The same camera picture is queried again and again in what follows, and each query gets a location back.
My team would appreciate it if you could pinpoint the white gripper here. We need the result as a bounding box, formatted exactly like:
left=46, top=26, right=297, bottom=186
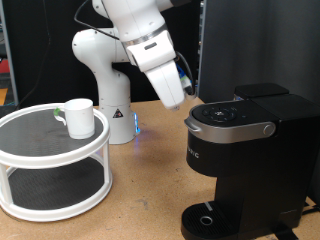
left=145, top=59, right=186, bottom=112

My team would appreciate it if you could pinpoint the black Keurig coffee machine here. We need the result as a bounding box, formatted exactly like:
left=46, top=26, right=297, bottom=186
left=180, top=93, right=320, bottom=240

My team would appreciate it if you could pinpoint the clear water reservoir black lid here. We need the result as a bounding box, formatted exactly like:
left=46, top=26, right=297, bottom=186
left=233, top=82, right=290, bottom=101

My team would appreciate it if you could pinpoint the dark grey partition panel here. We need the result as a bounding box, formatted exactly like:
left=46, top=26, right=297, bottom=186
left=198, top=0, right=320, bottom=111

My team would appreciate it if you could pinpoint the black curtain backdrop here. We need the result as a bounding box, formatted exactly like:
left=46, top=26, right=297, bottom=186
left=3, top=0, right=201, bottom=108

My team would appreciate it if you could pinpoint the white two-tier turntable shelf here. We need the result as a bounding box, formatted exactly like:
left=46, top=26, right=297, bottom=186
left=0, top=102, right=114, bottom=223

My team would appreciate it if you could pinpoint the orange background item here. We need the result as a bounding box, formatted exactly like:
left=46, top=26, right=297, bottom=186
left=0, top=88, right=9, bottom=106

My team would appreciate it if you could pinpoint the red background item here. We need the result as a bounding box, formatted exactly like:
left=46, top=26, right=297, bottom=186
left=0, top=59, right=10, bottom=75

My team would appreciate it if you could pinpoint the black camera cable on arm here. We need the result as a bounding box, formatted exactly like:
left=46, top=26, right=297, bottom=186
left=73, top=0, right=196, bottom=92

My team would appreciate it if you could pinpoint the thin black hanging cable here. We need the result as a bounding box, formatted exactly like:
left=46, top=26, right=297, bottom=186
left=18, top=0, right=53, bottom=103

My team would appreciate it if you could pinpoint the black machine power cable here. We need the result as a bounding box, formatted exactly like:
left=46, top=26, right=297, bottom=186
left=301, top=199, right=320, bottom=216

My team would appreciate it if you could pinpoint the grey metal frame post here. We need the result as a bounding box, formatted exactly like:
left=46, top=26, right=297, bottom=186
left=0, top=0, right=19, bottom=104

